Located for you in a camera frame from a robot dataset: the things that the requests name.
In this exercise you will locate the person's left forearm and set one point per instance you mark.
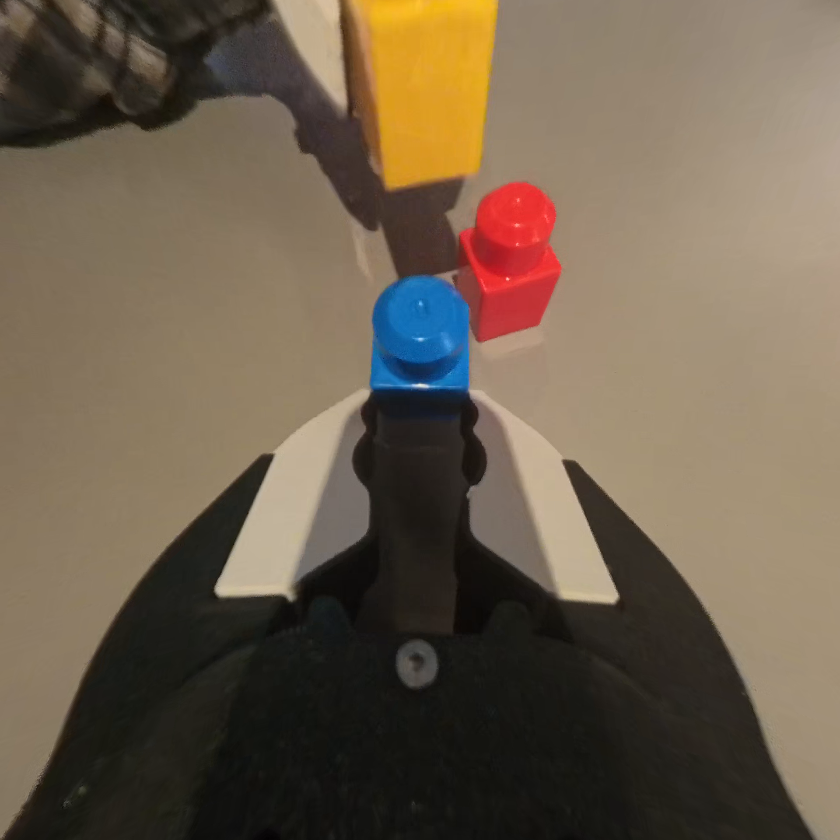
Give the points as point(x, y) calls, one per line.
point(98, 52)

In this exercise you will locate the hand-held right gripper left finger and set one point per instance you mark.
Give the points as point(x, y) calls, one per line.
point(282, 525)

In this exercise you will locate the yellow two-stud mega block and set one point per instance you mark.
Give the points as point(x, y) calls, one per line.
point(426, 98)

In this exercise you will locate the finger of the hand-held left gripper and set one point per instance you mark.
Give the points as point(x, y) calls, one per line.
point(312, 33)

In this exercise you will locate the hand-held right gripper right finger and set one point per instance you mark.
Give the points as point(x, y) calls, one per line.
point(544, 525)

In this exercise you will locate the blue mega block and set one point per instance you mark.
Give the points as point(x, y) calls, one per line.
point(420, 315)

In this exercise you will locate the red mega block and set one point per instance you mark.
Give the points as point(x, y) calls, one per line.
point(512, 289)

